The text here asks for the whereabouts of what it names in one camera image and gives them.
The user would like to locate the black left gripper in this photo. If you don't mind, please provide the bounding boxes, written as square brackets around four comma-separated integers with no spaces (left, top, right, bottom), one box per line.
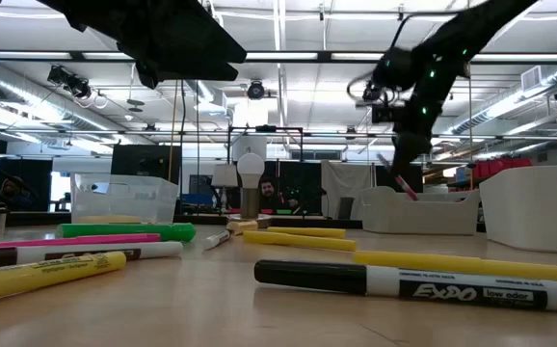
[37,0,249,90]

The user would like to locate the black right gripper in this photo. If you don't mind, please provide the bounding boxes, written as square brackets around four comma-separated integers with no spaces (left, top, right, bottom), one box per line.
[389,91,453,183]

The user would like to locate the red capped white marker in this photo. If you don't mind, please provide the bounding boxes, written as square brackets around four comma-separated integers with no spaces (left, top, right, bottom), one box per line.
[377,152,420,202]

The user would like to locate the yellow highlighter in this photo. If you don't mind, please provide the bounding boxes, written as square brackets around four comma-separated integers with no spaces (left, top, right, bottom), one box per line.
[0,251,128,307]
[266,226,347,240]
[353,250,557,284]
[225,220,260,236]
[242,229,358,253]

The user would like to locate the black capped Expo marker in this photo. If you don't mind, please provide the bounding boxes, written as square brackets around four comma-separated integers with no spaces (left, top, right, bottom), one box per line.
[252,258,557,315]

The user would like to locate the white plastic bin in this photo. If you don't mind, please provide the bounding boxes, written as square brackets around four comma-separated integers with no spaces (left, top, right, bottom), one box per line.
[478,164,557,255]

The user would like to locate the brown capped white marker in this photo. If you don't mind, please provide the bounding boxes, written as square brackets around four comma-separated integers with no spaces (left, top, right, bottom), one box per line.
[201,228,232,252]
[0,240,184,272]

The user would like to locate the green highlighter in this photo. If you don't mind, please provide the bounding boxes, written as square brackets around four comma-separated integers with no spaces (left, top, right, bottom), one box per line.
[58,222,198,244]

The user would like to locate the pink highlighter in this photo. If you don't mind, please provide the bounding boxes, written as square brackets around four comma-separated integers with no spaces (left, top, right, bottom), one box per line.
[0,232,162,251]

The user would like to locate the black partition panel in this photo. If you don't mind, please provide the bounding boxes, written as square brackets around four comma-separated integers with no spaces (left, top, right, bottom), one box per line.
[0,157,54,213]
[374,163,424,194]
[110,143,183,216]

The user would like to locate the grey plastic bin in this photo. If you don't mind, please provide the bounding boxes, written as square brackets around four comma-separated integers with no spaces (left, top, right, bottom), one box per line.
[358,185,482,237]

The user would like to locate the white hanging sheet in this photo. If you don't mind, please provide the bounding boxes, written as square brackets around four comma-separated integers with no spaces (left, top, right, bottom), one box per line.
[320,160,375,221]

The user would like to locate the red storage bins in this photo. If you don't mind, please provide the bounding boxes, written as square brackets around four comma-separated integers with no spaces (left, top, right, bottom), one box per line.
[472,157,534,180]

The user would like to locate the white shade table lamp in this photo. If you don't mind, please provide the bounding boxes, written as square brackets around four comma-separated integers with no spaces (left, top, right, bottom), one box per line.
[210,163,239,216]

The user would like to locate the white bulb on metal base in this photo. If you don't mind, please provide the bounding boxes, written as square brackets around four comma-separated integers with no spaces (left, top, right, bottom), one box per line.
[226,152,273,229]

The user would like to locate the black ceiling light cluster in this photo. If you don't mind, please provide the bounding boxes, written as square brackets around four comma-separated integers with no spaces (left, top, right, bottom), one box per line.
[45,64,93,101]

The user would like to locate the person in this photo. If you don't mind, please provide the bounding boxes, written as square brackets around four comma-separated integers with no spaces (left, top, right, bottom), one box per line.
[257,175,308,217]
[0,175,34,213]

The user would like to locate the clear plastic bin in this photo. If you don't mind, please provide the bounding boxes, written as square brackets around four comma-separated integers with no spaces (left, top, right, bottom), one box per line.
[69,172,180,226]

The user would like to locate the white air vent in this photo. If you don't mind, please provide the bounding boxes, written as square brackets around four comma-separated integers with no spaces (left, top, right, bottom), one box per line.
[520,66,544,92]

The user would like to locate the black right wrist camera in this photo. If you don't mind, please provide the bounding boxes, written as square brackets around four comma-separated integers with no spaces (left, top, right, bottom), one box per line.
[360,80,406,125]

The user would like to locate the black overhead camera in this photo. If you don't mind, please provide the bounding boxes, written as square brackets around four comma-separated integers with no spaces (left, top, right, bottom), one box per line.
[246,79,266,101]

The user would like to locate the thin black frame stand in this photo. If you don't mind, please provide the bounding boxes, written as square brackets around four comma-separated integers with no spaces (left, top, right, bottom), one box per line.
[226,124,305,218]

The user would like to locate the silver ventilation duct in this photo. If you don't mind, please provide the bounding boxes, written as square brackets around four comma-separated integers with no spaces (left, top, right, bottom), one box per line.
[0,65,130,146]
[444,65,557,136]

